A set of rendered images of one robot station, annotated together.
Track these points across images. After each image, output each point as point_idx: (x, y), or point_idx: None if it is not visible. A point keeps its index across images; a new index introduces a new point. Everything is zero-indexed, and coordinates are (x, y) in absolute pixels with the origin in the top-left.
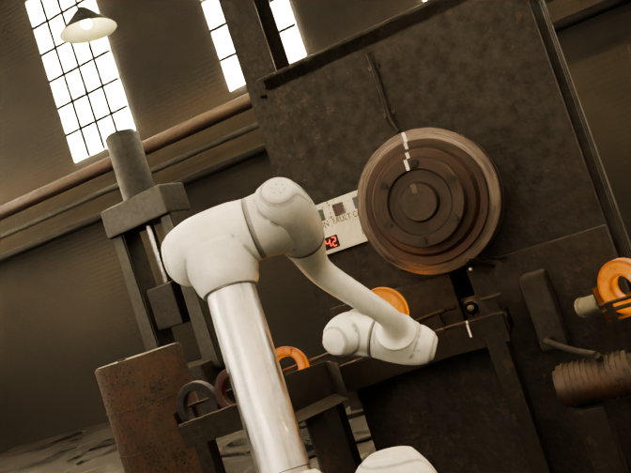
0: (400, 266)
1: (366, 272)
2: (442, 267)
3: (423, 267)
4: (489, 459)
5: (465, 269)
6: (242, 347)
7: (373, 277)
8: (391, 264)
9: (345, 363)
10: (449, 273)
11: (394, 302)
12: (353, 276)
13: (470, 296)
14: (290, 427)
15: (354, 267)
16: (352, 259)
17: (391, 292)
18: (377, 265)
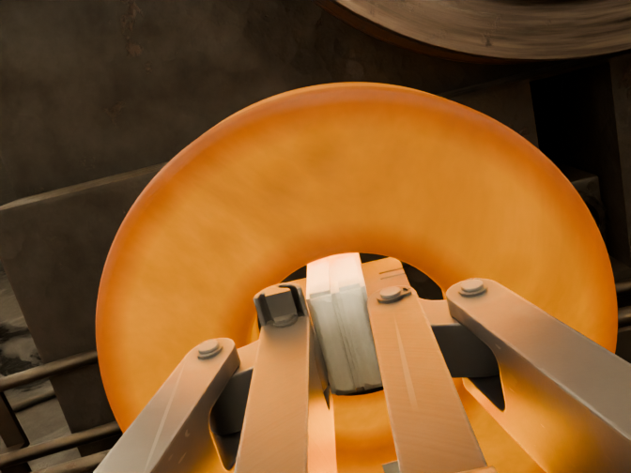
0: (362, 1)
1: (147, 64)
2: (602, 25)
3: (491, 20)
4: None
5: (555, 75)
6: None
7: (176, 85)
8: (255, 33)
9: (44, 472)
10: (530, 79)
11: (520, 253)
12: (90, 77)
13: (575, 179)
14: None
15: (94, 40)
16: (85, 2)
17: (501, 137)
18: (198, 34)
